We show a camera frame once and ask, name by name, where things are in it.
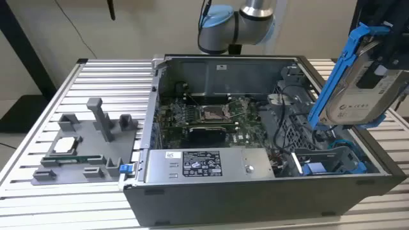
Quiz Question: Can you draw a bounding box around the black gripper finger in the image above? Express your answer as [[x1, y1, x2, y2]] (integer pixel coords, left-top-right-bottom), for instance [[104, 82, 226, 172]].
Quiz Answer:
[[356, 62, 385, 90]]

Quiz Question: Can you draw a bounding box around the hard disk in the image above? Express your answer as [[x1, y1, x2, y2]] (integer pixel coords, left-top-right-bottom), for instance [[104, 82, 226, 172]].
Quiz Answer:
[[308, 22, 409, 131]]

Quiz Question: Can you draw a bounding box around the grey disk bay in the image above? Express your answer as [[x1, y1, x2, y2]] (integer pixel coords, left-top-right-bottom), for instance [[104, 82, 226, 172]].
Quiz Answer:
[[289, 146, 364, 177]]

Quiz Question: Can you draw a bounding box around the green motherboard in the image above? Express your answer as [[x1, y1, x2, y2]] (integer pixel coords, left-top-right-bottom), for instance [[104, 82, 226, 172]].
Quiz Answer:
[[154, 95, 272, 149]]

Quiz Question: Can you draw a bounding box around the CPU socket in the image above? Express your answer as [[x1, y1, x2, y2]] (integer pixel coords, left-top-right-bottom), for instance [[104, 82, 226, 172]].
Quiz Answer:
[[198, 104, 232, 122]]

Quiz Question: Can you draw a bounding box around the black open PC case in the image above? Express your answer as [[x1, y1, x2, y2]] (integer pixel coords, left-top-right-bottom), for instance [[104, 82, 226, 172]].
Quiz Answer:
[[118, 54, 409, 227]]

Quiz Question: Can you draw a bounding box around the silver power supply unit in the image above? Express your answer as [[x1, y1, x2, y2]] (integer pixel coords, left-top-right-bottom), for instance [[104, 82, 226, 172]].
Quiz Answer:
[[142, 148, 277, 182]]

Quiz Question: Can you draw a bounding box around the black antenna rod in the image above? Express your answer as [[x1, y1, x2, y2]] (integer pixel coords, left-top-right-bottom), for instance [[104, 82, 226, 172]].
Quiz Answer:
[[106, 0, 117, 22]]

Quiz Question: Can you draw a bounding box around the grey parts rack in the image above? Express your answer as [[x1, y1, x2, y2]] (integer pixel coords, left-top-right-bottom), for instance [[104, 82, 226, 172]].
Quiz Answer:
[[31, 97, 140, 186]]

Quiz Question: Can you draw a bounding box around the green RAM stick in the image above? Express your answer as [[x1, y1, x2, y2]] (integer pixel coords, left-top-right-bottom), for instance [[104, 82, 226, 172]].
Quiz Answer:
[[43, 155, 104, 165]]

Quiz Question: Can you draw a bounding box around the silver CPU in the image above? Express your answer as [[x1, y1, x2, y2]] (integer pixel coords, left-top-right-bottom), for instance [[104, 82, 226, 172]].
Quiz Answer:
[[52, 138, 79, 154]]

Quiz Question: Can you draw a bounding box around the black monitor stand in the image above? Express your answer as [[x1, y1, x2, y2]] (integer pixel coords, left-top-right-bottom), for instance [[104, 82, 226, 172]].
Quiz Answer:
[[0, 0, 59, 134]]

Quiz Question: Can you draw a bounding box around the blue flat disk wire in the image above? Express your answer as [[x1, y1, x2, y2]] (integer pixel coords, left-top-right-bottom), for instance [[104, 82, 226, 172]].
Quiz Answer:
[[328, 139, 357, 157]]

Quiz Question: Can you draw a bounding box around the thin round black wire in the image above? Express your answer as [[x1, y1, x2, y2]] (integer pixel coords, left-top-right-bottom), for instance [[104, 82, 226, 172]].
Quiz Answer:
[[273, 85, 321, 154]]

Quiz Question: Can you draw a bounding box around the thin black wall cable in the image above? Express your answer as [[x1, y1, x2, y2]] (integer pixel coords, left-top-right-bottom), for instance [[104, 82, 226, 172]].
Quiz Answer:
[[53, 0, 89, 59]]

